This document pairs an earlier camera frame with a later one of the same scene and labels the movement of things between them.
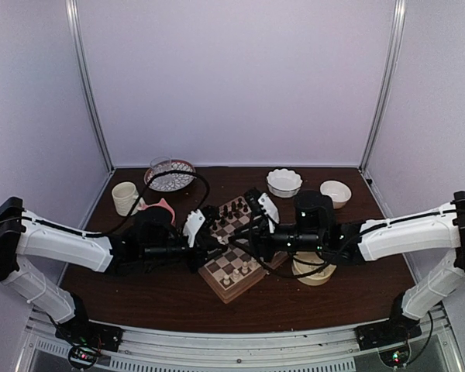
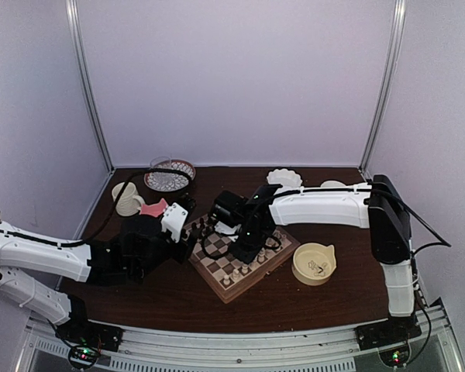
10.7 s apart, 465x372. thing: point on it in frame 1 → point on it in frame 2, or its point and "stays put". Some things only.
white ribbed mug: x=125 y=195 stays put
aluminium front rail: x=42 y=349 stays put
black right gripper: x=260 y=238 → x=249 y=256
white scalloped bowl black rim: x=284 y=183 stays put
